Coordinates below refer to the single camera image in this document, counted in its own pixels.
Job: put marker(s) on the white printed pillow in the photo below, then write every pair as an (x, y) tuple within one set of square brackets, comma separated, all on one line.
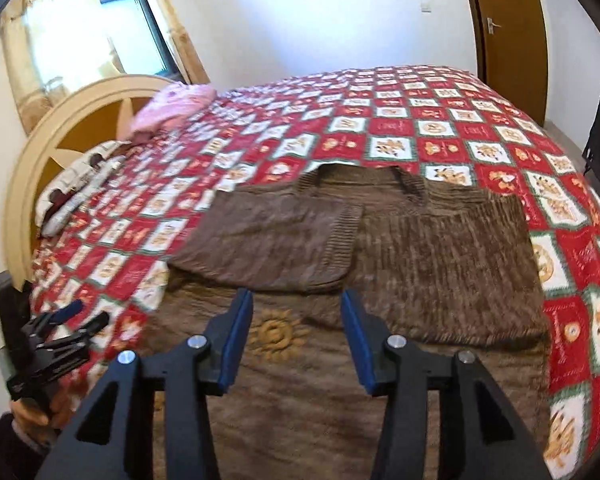
[(80, 175)]

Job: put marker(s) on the brown wooden door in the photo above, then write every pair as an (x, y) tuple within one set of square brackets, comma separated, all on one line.
[(510, 50)]

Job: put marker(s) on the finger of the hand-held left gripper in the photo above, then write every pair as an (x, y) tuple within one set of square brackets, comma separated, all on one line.
[(91, 324), (66, 311)]

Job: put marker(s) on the yellow patterned curtain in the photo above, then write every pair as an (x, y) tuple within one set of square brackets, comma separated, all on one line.
[(30, 85), (177, 35)]

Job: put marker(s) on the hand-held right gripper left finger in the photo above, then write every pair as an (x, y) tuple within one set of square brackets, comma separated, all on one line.
[(240, 330)]

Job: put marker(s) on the person's left hand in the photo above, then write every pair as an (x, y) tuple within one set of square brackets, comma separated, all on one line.
[(27, 412)]

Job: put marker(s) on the brown knit sweater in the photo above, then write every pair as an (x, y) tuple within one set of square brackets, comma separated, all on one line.
[(430, 270)]

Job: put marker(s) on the dark bedside table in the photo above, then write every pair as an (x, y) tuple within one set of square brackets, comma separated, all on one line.
[(10, 305)]

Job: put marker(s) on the red checked printed bedspread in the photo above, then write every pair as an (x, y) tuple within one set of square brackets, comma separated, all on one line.
[(380, 120)]

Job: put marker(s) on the pink pillow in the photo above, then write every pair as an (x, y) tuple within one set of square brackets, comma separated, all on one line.
[(175, 102)]

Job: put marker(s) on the cream and brown headboard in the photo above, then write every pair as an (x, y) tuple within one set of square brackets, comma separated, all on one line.
[(45, 130)]

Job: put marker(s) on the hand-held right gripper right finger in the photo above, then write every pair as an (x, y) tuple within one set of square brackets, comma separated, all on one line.
[(357, 340)]

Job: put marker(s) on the window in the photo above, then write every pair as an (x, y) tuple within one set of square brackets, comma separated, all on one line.
[(125, 25)]

